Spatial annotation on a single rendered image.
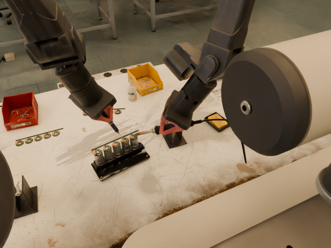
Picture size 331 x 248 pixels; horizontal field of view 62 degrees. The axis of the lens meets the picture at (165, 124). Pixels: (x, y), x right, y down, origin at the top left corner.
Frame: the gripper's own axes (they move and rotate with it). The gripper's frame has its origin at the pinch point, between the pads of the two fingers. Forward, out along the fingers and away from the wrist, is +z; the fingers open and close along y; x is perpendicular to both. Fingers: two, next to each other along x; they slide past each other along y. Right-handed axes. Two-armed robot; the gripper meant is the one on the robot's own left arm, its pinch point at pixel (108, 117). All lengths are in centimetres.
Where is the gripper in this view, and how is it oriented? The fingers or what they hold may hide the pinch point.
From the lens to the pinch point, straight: 70.9
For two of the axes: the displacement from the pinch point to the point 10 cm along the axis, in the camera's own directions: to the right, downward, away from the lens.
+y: -7.1, -4.9, 5.1
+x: -6.6, 7.1, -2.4
